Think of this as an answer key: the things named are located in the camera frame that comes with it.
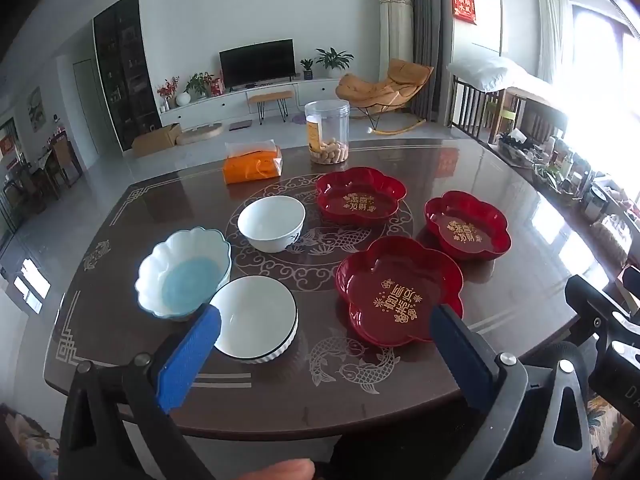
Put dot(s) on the white pillow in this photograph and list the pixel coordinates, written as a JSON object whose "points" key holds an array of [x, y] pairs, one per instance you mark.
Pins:
{"points": [[487, 72]]}

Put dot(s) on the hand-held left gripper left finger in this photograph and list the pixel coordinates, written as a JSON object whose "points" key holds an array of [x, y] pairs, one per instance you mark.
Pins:
{"points": [[187, 360]]}

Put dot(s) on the white ribbed bowl black rim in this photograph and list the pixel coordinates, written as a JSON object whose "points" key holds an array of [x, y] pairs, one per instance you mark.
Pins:
{"points": [[255, 310]]}

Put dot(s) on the bag of biscuits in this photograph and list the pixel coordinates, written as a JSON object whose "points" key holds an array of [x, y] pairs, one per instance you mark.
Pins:
{"points": [[610, 240]]}

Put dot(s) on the plain white bowl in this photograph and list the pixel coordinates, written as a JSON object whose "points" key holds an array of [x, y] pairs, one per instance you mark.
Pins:
{"points": [[270, 220]]}

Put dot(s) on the clear plastic snack jar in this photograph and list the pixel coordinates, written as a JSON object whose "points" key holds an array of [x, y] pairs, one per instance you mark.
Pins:
{"points": [[327, 130]]}

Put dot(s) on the red flower-shaped plate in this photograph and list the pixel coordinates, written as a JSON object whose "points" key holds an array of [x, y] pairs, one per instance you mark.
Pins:
{"points": [[465, 230], [360, 200], [390, 300]]}

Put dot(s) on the white jar black lid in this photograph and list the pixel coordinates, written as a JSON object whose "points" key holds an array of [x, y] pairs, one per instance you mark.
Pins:
{"points": [[595, 205]]}

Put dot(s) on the low brown side table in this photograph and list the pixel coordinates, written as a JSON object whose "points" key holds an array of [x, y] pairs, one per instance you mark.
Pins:
{"points": [[565, 205]]}

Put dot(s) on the large leafy potted plant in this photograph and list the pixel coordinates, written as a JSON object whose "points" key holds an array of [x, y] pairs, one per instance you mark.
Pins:
{"points": [[334, 60]]}

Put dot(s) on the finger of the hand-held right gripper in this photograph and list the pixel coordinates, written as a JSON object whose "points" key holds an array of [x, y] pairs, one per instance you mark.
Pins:
{"points": [[631, 287], [592, 295]]}

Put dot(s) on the orange tissue pack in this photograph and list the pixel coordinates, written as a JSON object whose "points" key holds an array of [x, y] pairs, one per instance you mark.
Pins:
{"points": [[252, 167]]}

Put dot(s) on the wooden dining table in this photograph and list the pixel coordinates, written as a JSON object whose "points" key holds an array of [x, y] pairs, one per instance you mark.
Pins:
{"points": [[30, 167]]}

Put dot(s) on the floral printed blanket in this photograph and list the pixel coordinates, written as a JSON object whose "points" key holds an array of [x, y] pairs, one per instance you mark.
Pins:
{"points": [[25, 445]]}

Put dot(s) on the wooden bench black legs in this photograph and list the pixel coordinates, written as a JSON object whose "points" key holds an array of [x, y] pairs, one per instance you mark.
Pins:
{"points": [[270, 96]]}

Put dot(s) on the purple round floor mat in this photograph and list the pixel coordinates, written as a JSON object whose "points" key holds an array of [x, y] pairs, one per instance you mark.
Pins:
{"points": [[298, 118]]}

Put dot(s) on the white door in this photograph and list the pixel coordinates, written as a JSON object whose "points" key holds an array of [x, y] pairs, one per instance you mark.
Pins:
{"points": [[92, 115]]}

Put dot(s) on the wooden dining chair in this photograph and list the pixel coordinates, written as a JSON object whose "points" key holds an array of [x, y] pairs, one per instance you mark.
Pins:
{"points": [[65, 157]]}

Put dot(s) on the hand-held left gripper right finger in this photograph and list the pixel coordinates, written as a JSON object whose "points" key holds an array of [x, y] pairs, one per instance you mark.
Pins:
{"points": [[460, 355]]}

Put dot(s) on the white sheer curtain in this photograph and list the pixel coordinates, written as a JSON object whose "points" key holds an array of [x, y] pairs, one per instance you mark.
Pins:
{"points": [[552, 25]]}

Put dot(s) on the round white vase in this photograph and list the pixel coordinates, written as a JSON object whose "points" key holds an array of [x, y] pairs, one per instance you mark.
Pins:
{"points": [[183, 99]]}

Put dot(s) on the red flowers in vase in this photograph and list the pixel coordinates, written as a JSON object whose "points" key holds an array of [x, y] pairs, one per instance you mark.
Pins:
{"points": [[167, 90]]}

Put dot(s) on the grey bathroom scale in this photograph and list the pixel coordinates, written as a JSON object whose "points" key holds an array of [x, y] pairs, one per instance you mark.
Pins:
{"points": [[241, 126]]}

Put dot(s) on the orange rocking chair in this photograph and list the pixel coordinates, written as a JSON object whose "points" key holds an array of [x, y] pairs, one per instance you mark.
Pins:
{"points": [[385, 87]]}

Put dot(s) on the cardboard box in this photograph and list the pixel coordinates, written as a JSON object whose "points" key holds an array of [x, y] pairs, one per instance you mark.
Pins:
{"points": [[155, 141]]}

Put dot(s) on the grey curtain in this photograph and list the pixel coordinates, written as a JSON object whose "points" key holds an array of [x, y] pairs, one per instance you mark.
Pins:
{"points": [[425, 35]]}

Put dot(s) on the round beige floor cushion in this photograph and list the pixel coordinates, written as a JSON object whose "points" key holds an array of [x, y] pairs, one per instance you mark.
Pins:
{"points": [[200, 133]]}

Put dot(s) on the green plastic stool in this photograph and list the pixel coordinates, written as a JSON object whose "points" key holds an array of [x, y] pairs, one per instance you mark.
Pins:
{"points": [[508, 116]]}

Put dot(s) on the person's left hand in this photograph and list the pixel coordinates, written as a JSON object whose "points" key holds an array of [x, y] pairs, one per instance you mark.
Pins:
{"points": [[280, 471]]}

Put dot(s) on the white television cabinet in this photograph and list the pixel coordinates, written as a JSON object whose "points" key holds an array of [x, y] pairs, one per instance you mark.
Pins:
{"points": [[210, 107]]}

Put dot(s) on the small potted plant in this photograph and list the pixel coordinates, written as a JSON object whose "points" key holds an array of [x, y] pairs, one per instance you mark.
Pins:
{"points": [[307, 67]]}

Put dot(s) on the black glass display cabinet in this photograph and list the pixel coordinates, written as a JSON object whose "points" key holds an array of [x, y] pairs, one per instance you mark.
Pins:
{"points": [[127, 70]]}

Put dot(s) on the bushy green potted plant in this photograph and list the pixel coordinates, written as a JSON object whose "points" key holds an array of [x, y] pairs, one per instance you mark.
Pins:
{"points": [[199, 84]]}

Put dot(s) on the black television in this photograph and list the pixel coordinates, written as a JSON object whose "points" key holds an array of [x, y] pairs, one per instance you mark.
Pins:
{"points": [[257, 65]]}

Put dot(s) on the framed wall painting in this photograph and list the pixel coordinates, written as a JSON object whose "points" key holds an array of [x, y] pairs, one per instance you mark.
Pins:
{"points": [[36, 109]]}

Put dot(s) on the cloth-covered standing air conditioner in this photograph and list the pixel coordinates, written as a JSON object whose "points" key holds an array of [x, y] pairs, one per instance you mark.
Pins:
{"points": [[395, 25]]}

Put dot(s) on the blue scalloped bowl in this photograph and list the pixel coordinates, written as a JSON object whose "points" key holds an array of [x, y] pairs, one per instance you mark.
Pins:
{"points": [[170, 260]]}

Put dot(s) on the wooden railed crib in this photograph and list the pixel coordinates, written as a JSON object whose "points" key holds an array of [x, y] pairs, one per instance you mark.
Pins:
{"points": [[475, 110]]}

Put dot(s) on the red gift box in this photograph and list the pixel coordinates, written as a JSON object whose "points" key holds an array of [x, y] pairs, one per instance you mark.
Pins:
{"points": [[217, 86]]}

